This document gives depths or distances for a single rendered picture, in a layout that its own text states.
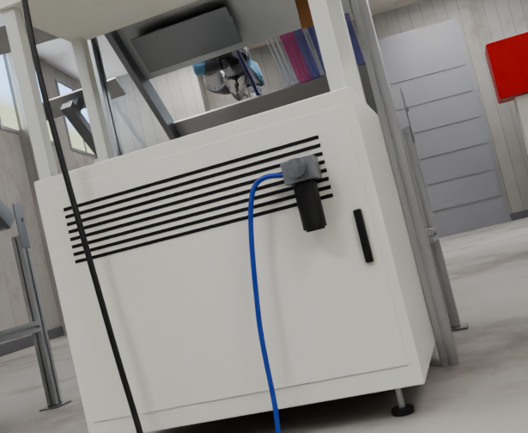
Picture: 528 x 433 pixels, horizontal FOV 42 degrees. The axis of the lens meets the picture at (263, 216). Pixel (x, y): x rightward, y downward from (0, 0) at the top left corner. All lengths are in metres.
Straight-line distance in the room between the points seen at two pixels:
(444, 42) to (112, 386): 11.17
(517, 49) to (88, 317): 1.33
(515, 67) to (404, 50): 10.19
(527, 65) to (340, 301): 1.00
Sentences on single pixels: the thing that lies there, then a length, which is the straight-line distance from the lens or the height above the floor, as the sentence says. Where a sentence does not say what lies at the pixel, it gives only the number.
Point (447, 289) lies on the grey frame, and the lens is 2.19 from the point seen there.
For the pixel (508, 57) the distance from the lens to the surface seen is 2.05.
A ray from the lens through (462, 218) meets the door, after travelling 11.91.
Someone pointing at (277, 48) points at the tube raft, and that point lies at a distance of 2.11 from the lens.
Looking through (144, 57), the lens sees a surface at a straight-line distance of 2.11.
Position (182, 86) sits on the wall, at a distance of 11.92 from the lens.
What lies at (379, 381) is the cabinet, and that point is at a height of 0.08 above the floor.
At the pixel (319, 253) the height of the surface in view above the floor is 0.33.
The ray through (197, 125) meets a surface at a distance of 2.28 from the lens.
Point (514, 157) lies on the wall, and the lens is 12.18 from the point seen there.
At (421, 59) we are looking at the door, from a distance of 12.20.
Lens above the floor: 0.35
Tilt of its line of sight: 3 degrees up
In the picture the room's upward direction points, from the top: 14 degrees counter-clockwise
